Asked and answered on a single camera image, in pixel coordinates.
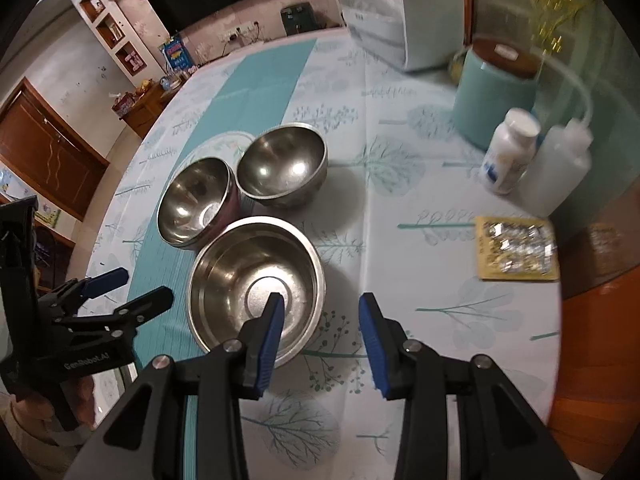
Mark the tree print tablecloth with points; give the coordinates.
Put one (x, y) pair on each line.
(425, 320)

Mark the black air fryer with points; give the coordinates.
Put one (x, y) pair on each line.
(297, 20)

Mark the white floral plate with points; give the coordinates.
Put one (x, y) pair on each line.
(220, 142)

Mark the clear squeeze bottle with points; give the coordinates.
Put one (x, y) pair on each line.
(555, 170)

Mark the brown wooden door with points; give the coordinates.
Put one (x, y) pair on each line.
(50, 150)

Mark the yellow jar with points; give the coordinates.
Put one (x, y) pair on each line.
(456, 67)

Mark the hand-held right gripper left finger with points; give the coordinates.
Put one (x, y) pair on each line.
(267, 340)

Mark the large steel bowl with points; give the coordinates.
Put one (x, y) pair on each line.
(225, 270)

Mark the small steel bowl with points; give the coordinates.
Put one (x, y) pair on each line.
(280, 160)

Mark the gold hanging ornament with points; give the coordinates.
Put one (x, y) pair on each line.
(550, 10)

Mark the pink-sided steel bowl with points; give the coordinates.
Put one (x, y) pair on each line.
(195, 200)

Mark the person's left hand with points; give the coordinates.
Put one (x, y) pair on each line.
(30, 420)

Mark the white dish steriliser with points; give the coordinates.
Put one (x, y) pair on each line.
(430, 20)

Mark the wooden television cabinet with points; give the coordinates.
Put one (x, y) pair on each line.
(145, 110)

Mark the teal canister with brown lid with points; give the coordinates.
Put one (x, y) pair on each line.
(490, 100)

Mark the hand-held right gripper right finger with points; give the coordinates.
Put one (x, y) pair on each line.
(374, 345)

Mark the teal striped table runner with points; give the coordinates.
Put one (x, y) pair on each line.
(265, 75)

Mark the blue printed box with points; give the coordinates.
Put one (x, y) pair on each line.
(176, 55)

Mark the white pill bottle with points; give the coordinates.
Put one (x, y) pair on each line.
(505, 160)

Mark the red tissue box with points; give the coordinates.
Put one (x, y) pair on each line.
(122, 106)

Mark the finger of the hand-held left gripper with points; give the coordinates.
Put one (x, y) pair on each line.
(105, 280)
(145, 305)

